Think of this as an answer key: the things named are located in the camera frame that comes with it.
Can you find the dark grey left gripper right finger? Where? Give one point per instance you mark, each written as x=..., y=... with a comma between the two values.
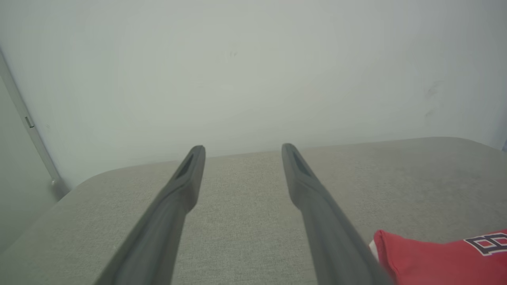
x=328, y=237

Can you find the grey wall trim strip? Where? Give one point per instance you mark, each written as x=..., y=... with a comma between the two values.
x=31, y=134

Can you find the red basketball jersey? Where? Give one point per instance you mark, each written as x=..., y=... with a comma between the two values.
x=435, y=261

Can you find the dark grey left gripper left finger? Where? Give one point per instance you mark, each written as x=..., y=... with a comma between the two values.
x=166, y=229

